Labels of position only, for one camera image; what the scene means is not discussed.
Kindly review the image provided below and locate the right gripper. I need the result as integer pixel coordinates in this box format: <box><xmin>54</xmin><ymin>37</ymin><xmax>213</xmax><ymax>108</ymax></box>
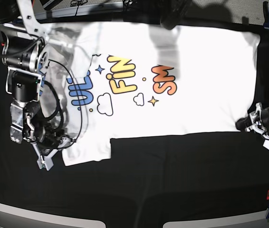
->
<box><xmin>24</xmin><ymin>119</ymin><xmax>75</xmax><ymax>154</ymax></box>

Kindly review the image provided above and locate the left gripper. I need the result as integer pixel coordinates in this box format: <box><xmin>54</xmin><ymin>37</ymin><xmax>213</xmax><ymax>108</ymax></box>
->
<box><xmin>235</xmin><ymin>103</ymin><xmax>269</xmax><ymax>140</ymax></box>

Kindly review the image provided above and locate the white printed t-shirt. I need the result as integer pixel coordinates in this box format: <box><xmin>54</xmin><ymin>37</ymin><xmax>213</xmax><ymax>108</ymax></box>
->
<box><xmin>45</xmin><ymin>22</ymin><xmax>260</xmax><ymax>166</ymax></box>

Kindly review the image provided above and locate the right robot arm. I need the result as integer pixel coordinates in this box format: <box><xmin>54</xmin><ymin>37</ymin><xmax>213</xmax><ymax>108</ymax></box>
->
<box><xmin>0</xmin><ymin>0</ymin><xmax>75</xmax><ymax>155</ymax></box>

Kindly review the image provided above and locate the black table cloth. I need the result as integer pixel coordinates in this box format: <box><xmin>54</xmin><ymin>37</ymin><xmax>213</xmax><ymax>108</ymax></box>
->
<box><xmin>0</xmin><ymin>27</ymin><xmax>269</xmax><ymax>228</ymax></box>

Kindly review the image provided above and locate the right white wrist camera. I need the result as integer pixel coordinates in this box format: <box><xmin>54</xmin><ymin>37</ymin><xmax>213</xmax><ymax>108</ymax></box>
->
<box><xmin>31</xmin><ymin>142</ymin><xmax>58</xmax><ymax>171</ymax></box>

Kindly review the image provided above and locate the black red cable bundle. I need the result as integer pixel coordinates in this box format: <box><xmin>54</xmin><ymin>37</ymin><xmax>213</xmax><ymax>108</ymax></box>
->
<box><xmin>159</xmin><ymin>0</ymin><xmax>190</xmax><ymax>30</ymax></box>

